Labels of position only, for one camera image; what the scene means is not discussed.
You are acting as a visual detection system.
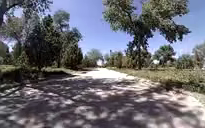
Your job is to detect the row of trees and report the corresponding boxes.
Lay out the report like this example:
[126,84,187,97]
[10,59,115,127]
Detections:
[0,9,85,72]

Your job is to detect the pale gravel path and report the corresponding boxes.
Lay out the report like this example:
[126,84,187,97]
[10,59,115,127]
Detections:
[0,67,205,128]

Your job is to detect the large tree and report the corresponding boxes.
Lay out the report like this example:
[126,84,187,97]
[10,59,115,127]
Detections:
[102,0,192,70]

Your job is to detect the grass verge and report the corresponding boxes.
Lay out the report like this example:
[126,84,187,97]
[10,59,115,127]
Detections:
[108,65,205,96]
[0,64,73,93]

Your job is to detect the distant trees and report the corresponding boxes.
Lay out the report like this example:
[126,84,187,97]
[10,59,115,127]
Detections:
[149,38,205,71]

